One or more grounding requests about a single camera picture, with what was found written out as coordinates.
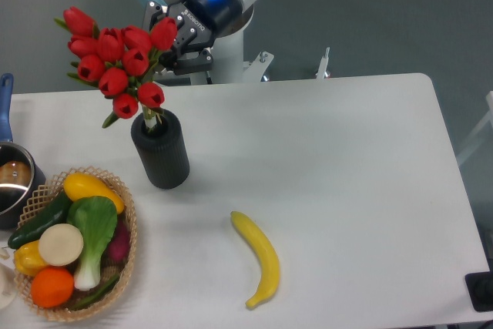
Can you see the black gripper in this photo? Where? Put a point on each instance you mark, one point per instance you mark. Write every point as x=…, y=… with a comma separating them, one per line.
x=199, y=22

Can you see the red tulip bouquet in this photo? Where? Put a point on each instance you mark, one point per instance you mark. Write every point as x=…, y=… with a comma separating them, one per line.
x=120, y=63

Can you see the dark grey ribbed vase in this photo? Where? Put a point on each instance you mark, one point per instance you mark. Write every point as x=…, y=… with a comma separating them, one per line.
x=162, y=151

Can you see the yellow squash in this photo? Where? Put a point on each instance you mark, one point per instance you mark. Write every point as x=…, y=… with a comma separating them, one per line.
x=82, y=185

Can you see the green bok choy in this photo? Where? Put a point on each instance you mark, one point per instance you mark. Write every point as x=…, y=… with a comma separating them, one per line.
x=95, y=217

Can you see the yellow banana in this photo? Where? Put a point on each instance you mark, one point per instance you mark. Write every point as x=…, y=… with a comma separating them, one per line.
x=266, y=256

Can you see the woven wicker basket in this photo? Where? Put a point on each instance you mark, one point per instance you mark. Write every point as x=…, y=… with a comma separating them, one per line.
x=41, y=198

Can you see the green cucumber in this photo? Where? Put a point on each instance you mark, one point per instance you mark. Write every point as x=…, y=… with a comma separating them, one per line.
x=54, y=213

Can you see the purple sweet potato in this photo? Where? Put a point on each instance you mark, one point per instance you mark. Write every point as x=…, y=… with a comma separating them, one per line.
x=118, y=248

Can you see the cream round bun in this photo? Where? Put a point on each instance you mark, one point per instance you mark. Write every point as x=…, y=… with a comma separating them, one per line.
x=61, y=244

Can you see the green chili pepper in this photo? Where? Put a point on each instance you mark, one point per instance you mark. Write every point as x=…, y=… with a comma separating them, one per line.
x=96, y=295

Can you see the yellow bell pepper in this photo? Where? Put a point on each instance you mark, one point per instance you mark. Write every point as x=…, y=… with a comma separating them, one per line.
x=28, y=260

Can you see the orange fruit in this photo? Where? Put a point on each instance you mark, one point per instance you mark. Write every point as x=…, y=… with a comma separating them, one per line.
x=52, y=287

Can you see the black device at edge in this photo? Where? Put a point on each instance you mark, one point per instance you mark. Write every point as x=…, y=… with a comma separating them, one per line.
x=479, y=287

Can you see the blue handled saucepan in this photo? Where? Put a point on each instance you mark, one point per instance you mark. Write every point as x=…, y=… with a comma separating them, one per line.
x=20, y=174

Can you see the white frame at right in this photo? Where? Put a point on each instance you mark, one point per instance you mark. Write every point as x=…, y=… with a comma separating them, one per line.
x=477, y=135

